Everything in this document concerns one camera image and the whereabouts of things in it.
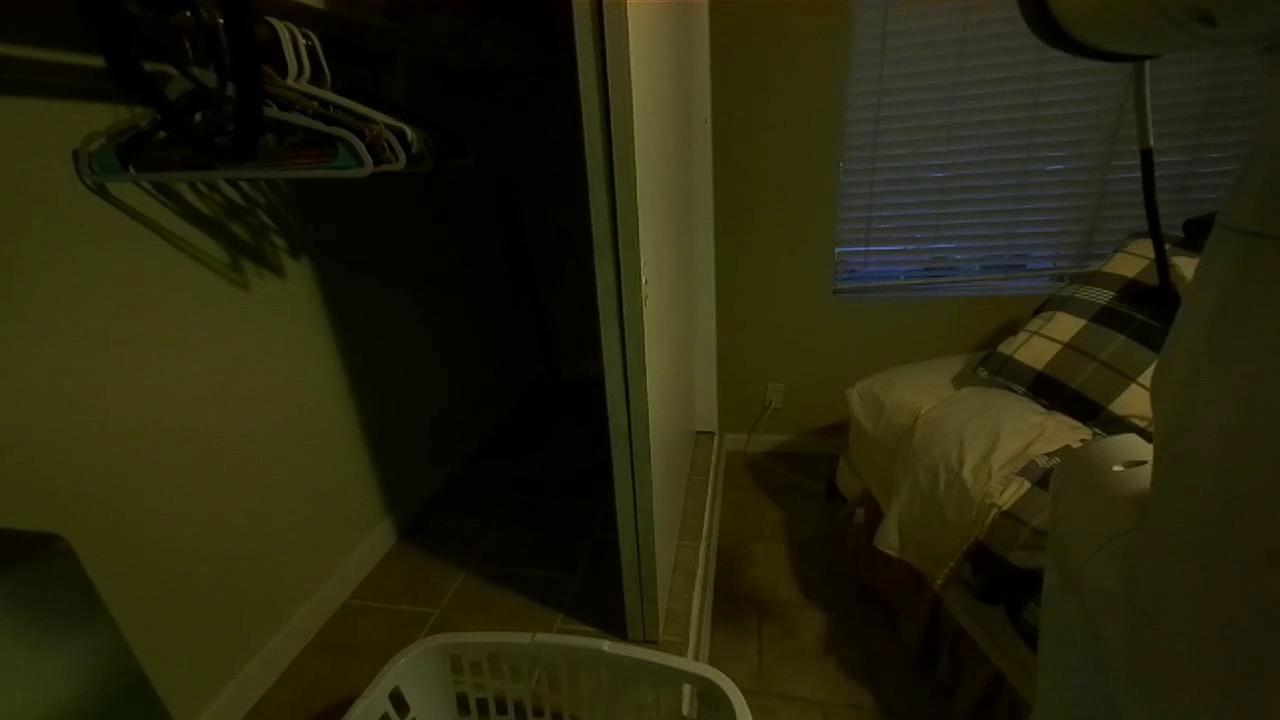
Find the teal plastic clothes hanger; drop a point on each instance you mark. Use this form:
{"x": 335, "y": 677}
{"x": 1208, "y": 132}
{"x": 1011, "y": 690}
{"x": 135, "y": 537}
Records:
{"x": 203, "y": 158}

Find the window blinds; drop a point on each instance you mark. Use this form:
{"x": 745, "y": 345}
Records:
{"x": 962, "y": 132}

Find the white wall outlet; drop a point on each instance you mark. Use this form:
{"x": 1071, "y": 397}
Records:
{"x": 775, "y": 394}

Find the dark flat panel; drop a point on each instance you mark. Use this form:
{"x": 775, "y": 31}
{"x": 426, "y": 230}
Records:
{"x": 61, "y": 640}

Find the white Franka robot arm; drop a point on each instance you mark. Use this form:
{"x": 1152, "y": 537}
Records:
{"x": 1203, "y": 533}

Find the bed with white sheet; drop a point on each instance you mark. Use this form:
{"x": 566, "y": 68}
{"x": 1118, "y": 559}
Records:
{"x": 935, "y": 467}

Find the cream bed pillow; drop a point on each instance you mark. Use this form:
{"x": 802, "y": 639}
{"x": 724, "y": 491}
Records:
{"x": 954, "y": 435}

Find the white plastic laundry basket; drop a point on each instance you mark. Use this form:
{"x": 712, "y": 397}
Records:
{"x": 563, "y": 672}

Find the plaid pillow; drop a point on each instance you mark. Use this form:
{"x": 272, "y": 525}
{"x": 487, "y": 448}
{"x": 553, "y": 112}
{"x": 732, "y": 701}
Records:
{"x": 1083, "y": 345}

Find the white sliding closet door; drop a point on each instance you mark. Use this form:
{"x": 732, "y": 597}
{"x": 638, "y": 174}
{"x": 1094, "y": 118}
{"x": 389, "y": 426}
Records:
{"x": 674, "y": 264}

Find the white plastic clothes hanger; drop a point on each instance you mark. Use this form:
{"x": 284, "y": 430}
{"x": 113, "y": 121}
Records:
{"x": 325, "y": 112}
{"x": 360, "y": 126}

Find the closet hanging rod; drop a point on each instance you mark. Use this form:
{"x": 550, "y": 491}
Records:
{"x": 54, "y": 74}

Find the plaid blanket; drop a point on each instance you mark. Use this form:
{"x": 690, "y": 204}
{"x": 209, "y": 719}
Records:
{"x": 1013, "y": 533}

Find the black plastic clothes hanger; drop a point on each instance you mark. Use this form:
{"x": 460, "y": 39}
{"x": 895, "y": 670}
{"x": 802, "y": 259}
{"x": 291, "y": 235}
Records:
{"x": 240, "y": 81}

